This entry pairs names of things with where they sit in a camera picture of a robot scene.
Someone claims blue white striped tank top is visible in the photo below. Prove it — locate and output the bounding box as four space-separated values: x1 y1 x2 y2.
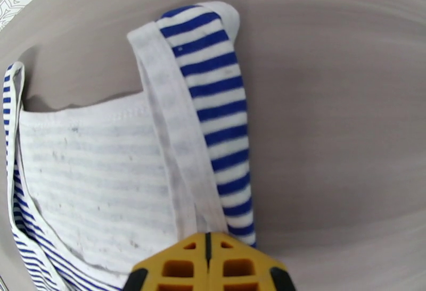
3 1 257 291

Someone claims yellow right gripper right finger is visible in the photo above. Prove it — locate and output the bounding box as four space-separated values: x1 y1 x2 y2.
209 232 297 291

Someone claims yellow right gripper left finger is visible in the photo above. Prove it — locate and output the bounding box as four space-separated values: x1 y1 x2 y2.
123 232 209 291

